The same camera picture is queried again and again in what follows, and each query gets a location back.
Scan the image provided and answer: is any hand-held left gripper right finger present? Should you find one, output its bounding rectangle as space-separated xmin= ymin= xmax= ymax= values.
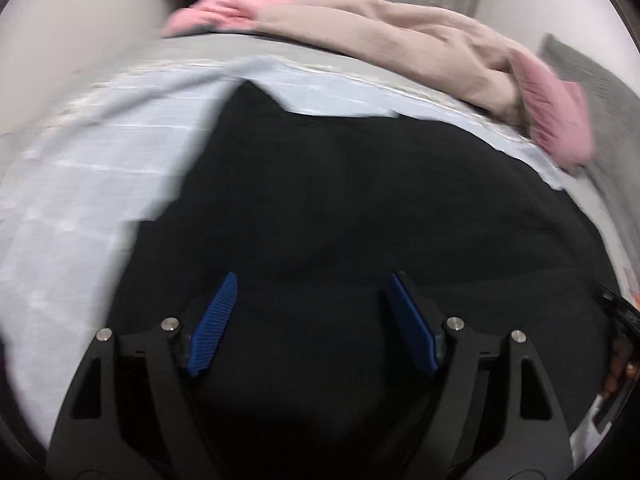
xmin=387 ymin=271 xmax=576 ymax=480

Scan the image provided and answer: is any person's right hand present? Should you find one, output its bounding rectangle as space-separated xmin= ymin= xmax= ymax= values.
xmin=602 ymin=337 xmax=640 ymax=398

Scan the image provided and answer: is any grey pillow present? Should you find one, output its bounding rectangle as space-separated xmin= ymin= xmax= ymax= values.
xmin=537 ymin=32 xmax=640 ymax=241

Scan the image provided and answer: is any pale bed sheet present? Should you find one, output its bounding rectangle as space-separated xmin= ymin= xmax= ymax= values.
xmin=0 ymin=35 xmax=640 ymax=436

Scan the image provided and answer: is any beige duvet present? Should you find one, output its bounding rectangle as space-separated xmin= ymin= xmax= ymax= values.
xmin=250 ymin=0 xmax=536 ymax=126

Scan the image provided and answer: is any pink cloth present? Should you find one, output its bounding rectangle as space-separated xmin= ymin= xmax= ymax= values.
xmin=162 ymin=0 xmax=296 ymax=38

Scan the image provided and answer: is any black coat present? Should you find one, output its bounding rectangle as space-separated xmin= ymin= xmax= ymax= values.
xmin=102 ymin=80 xmax=626 ymax=480

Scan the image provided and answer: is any pink pillow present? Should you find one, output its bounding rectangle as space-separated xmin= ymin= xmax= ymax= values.
xmin=510 ymin=52 xmax=596 ymax=168

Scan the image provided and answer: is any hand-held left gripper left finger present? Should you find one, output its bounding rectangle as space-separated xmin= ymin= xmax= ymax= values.
xmin=45 ymin=271 xmax=240 ymax=480

